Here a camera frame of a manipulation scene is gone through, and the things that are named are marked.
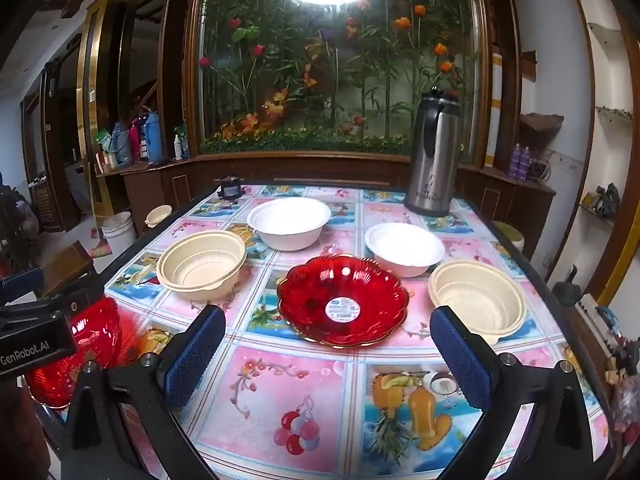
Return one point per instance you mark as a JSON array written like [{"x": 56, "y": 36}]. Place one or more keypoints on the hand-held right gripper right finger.
[{"x": 460, "y": 360}]

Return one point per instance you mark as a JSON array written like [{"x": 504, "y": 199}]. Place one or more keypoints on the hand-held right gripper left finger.
[{"x": 195, "y": 355}]

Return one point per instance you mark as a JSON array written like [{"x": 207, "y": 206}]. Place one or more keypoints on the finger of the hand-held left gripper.
[
  {"x": 60, "y": 300},
  {"x": 20, "y": 285}
]

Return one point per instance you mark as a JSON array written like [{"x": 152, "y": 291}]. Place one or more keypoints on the red glass plate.
[
  {"x": 310, "y": 300},
  {"x": 95, "y": 340}
]

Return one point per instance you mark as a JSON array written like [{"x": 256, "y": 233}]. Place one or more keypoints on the cream plastic bowl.
[
  {"x": 200, "y": 265},
  {"x": 480, "y": 300}
]

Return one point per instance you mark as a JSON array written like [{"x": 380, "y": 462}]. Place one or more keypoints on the small white bowl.
[{"x": 405, "y": 250}]

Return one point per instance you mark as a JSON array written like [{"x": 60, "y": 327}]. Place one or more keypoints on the large white bowl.
[{"x": 290, "y": 232}]

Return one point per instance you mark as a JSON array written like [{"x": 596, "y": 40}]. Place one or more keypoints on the person's left forearm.
[{"x": 20, "y": 435}]

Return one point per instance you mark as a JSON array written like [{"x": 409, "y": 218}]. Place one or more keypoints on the wooden chair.
[{"x": 65, "y": 265}]

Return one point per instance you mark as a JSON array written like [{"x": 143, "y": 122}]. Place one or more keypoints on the black dining table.
[{"x": 128, "y": 257}]

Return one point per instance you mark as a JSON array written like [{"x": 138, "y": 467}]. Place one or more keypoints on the white plastic bucket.
[{"x": 119, "y": 237}]

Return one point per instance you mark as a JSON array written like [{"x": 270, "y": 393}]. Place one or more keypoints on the fruit print tablecloth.
[{"x": 300, "y": 385}]

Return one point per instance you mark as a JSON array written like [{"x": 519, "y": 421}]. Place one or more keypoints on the small cream bowl stack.
[{"x": 159, "y": 216}]

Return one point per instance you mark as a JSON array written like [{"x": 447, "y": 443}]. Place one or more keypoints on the round green stool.
[{"x": 509, "y": 232}]

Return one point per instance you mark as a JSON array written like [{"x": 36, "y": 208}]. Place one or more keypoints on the green packet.
[{"x": 104, "y": 141}]

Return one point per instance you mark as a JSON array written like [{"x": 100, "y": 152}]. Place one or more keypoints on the grey-blue thermos flask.
[{"x": 121, "y": 145}]

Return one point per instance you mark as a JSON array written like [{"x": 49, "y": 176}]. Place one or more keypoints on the small dark jar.
[{"x": 230, "y": 189}]

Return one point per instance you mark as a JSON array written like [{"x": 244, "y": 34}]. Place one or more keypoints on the red thermos flask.
[{"x": 135, "y": 142}]

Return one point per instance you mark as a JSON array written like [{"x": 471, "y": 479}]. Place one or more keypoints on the blue thermos flask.
[{"x": 152, "y": 137}]

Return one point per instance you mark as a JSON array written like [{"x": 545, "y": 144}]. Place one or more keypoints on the steel thermos jug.
[{"x": 432, "y": 170}]

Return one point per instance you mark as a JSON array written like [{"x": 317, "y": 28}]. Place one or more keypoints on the white spray bottle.
[{"x": 177, "y": 147}]

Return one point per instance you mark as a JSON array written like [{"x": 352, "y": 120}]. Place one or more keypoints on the clear green bottle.
[{"x": 184, "y": 142}]

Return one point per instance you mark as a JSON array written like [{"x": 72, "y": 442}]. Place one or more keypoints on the purple bottle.
[
  {"x": 515, "y": 162},
  {"x": 526, "y": 164}
]

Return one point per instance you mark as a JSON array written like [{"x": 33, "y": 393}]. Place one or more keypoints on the wooden cabinet counter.
[{"x": 300, "y": 172}]

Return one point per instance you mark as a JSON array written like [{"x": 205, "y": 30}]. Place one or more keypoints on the brown corner shelf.
[{"x": 542, "y": 127}]

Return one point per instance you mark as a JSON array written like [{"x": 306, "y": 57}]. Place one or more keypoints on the glass flower display case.
[{"x": 325, "y": 85}]

